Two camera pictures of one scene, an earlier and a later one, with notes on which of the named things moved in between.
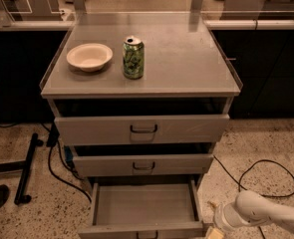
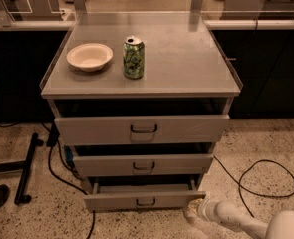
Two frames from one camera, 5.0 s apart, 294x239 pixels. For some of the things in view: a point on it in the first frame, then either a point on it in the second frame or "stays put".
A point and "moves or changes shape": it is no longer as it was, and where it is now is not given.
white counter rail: x=241 y=24 stays put
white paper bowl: x=90 y=57 stays put
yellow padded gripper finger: x=213 y=233 → x=192 y=211
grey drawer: x=143 y=164 stays put
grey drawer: x=145 y=208 moves or changes shape
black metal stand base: x=23 y=166 stays put
